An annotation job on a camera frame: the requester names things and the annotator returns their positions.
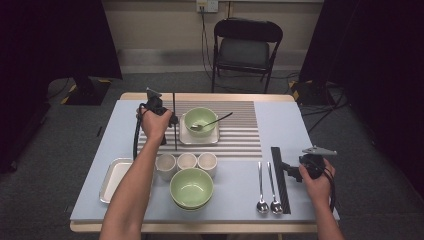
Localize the person's left hand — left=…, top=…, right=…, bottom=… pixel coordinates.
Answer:
left=137, top=109, right=173, bottom=142

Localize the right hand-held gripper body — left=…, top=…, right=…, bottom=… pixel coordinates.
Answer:
left=302, top=145, right=338, bottom=180

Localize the bundle of black floor cables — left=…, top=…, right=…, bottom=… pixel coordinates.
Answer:
left=299, top=81, right=351, bottom=134

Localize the black stand base striped tape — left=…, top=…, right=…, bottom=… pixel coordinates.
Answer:
left=289, top=79, right=334, bottom=107
left=60, top=74, right=113, bottom=107

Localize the white ceramic cup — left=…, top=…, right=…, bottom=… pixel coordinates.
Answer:
left=176, top=152, right=198, bottom=171
left=197, top=152, right=219, bottom=178
left=154, top=153, right=177, bottom=182

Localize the striped woven placemat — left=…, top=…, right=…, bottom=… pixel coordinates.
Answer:
left=134, top=99, right=263, bottom=158

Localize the black wall socket cable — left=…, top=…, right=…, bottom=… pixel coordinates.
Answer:
left=199, top=6, right=215, bottom=81

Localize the black folding chair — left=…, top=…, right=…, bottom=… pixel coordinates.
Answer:
left=211, top=18, right=284, bottom=94

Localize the silver metal spoon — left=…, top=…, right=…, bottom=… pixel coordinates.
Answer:
left=266, top=161, right=284, bottom=215
left=190, top=111, right=234, bottom=132
left=255, top=161, right=270, bottom=215

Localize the thin black chopstick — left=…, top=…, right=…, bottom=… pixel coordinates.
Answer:
left=172, top=92, right=178, bottom=152

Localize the person's right hand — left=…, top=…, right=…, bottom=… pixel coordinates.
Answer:
left=298, top=159, right=336, bottom=209

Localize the light blue table cover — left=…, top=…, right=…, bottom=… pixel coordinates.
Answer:
left=69, top=99, right=341, bottom=225

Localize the green ceramic bowl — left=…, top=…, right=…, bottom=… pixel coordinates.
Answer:
left=172, top=199, right=213, bottom=212
left=183, top=106, right=218, bottom=138
left=169, top=167, right=215, bottom=208

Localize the dark curtain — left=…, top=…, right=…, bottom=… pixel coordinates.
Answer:
left=0, top=0, right=123, bottom=174
left=298, top=0, right=424, bottom=198

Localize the row of black chopsticks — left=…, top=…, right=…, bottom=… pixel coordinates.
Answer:
left=270, top=146, right=292, bottom=215

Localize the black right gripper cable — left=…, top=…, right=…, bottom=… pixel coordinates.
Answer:
left=321, top=166, right=337, bottom=213

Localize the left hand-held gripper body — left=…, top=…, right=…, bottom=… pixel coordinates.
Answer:
left=138, top=87, right=168, bottom=115

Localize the white wall socket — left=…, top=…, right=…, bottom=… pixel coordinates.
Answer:
left=195, top=0, right=219, bottom=14

